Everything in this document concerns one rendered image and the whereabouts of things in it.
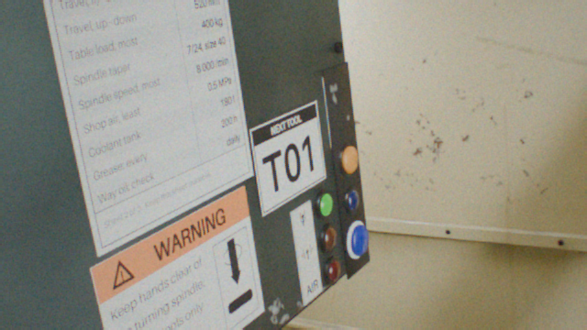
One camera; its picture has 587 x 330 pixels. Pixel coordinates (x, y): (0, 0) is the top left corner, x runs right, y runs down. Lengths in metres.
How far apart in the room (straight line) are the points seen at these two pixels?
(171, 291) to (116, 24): 0.18
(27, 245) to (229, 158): 0.18
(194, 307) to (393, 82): 0.98
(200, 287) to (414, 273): 1.07
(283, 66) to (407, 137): 0.88
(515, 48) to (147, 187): 0.96
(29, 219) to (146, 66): 0.13
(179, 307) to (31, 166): 0.16
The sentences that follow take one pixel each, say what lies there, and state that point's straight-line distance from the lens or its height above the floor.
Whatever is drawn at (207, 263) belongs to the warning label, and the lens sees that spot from 0.53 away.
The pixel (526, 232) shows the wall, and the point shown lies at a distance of 1.43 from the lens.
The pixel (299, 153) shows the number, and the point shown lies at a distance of 0.62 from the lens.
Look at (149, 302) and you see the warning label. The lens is 0.50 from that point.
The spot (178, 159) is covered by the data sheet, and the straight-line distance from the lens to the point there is 0.50.
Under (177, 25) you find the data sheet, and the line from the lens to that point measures 0.50.
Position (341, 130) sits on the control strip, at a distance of 0.68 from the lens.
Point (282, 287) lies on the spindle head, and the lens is 0.62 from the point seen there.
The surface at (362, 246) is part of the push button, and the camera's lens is 0.71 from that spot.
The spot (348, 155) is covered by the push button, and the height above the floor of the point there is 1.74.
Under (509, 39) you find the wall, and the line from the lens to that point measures 1.35.
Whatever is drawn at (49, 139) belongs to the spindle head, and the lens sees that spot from 0.43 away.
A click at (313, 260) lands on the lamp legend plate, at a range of 0.65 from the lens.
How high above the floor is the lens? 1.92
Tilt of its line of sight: 16 degrees down
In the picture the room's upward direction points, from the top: 8 degrees counter-clockwise
